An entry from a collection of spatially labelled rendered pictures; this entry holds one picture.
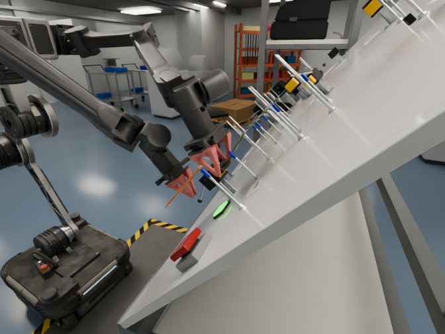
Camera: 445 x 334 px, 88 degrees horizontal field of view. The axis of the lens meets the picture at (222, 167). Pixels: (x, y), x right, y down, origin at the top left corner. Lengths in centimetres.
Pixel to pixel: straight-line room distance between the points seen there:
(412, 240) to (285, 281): 34
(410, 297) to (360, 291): 125
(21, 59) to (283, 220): 57
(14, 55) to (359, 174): 62
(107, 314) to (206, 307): 112
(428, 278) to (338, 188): 46
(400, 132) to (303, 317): 59
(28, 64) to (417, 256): 92
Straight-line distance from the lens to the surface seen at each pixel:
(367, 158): 22
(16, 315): 204
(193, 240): 41
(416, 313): 201
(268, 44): 149
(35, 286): 178
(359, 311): 80
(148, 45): 83
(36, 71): 63
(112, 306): 179
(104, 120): 63
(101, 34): 114
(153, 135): 57
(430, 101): 24
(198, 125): 50
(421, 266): 68
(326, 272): 84
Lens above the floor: 141
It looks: 27 degrees down
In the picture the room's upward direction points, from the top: straight up
